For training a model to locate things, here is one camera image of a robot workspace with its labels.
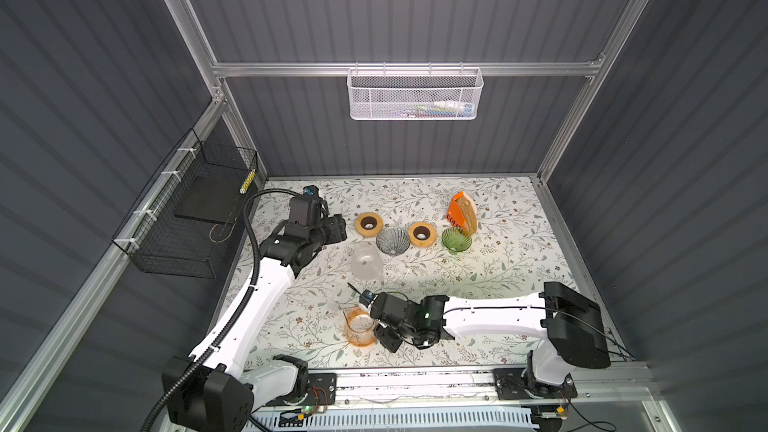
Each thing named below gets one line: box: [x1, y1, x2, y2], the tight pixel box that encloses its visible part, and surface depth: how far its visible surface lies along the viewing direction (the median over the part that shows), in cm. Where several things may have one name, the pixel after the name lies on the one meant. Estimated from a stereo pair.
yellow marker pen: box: [239, 169, 256, 194], surface depth 86 cm
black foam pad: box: [174, 176, 243, 225], surface depth 78 cm
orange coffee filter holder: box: [446, 191, 479, 236], surface depth 103 cm
